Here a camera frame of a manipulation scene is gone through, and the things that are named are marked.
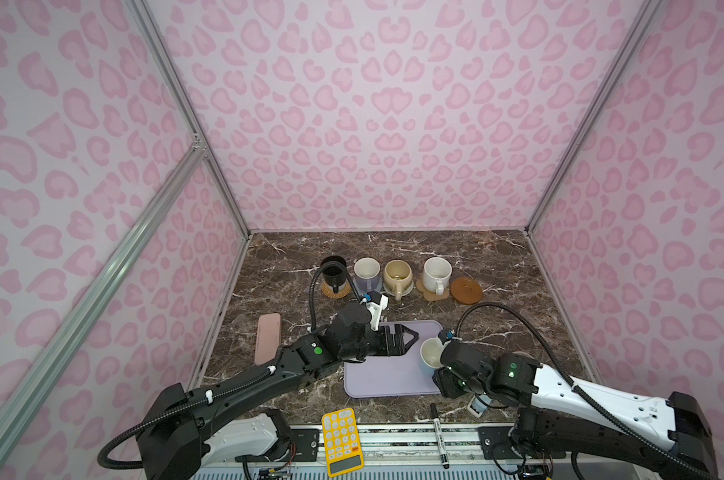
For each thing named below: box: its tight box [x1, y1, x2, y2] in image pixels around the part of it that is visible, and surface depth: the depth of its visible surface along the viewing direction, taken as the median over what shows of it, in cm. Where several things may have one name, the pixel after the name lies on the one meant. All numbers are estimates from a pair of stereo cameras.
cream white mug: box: [422, 256, 452, 296], surface depth 100 cm
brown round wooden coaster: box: [450, 277, 483, 305], surface depth 104 cm
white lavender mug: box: [354, 257, 382, 295], surface depth 100 cm
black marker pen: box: [430, 403, 450, 470], surface depth 75 cm
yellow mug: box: [383, 259, 413, 301], surface depth 98 cm
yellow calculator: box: [321, 408, 364, 478], surface depth 74 cm
